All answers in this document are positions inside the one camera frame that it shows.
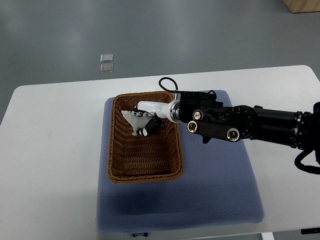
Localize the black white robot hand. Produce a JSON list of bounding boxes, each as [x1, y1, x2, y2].
[[131, 100, 177, 137]]

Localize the brown wicker basket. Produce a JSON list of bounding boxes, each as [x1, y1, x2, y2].
[[107, 91, 184, 184]]

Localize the black cable loop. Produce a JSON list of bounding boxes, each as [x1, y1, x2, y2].
[[158, 76, 180, 95]]

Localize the blue-grey foam mat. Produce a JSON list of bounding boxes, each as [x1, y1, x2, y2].
[[96, 98, 265, 234]]

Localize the white toy bear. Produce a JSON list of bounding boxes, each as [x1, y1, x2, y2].
[[121, 110, 152, 136]]

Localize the wooden box corner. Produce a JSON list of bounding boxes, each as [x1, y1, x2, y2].
[[282, 0, 320, 14]]

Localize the upper metal floor plate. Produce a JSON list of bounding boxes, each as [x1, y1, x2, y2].
[[100, 53, 114, 63]]

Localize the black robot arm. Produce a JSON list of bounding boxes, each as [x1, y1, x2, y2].
[[173, 90, 320, 175]]

